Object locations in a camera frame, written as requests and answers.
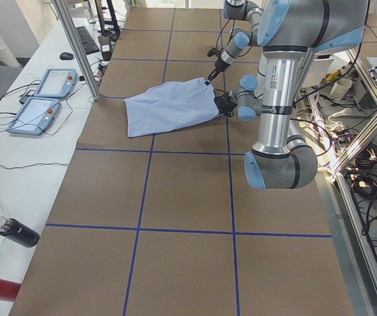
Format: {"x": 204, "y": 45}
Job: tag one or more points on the grey aluminium frame post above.
{"x": 76, "y": 45}

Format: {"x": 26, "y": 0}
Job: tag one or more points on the aluminium frame structure right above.
{"x": 347, "y": 131}

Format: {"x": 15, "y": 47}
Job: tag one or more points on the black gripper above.
{"x": 228, "y": 106}
{"x": 218, "y": 66}

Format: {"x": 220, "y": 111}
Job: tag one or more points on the blue teach pendant lower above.
{"x": 35, "y": 116}

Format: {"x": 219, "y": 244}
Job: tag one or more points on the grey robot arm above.
{"x": 290, "y": 34}
{"x": 239, "y": 38}

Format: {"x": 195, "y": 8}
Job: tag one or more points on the paper cup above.
{"x": 340, "y": 88}

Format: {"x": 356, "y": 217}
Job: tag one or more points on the black water bottle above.
{"x": 15, "y": 231}

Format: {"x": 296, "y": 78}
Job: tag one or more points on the blue teach pendant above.
{"x": 57, "y": 83}
{"x": 35, "y": 116}

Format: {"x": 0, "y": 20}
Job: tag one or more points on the black keyboard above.
{"x": 87, "y": 41}

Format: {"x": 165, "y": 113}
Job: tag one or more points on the blue teach pendant upper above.
{"x": 57, "y": 83}

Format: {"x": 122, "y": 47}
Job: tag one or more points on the black computer mouse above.
{"x": 66, "y": 56}

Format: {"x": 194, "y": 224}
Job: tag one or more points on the light blue striped shirt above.
{"x": 170, "y": 106}

